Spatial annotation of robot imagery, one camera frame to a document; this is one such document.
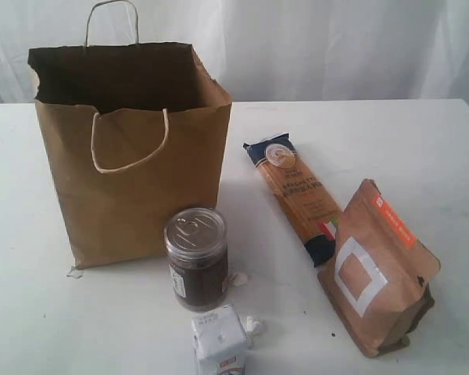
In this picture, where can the brown paper shopping bag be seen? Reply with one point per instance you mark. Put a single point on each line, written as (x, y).
(133, 134)

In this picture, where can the torn white paper scrap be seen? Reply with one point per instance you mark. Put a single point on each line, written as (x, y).
(75, 273)

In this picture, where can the dark jar with pull-tab lid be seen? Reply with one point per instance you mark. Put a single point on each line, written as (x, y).
(196, 246)

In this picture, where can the white crumpled lump near jar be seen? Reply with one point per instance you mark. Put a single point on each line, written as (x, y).
(238, 279)

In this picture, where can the white crumpled lump near bottle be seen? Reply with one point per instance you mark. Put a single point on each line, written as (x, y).
(254, 326)

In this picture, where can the spaghetti packet orange and blue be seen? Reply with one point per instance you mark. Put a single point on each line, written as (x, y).
(307, 205)

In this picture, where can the brown kraft stand-up pouch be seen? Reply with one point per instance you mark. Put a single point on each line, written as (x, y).
(378, 279)

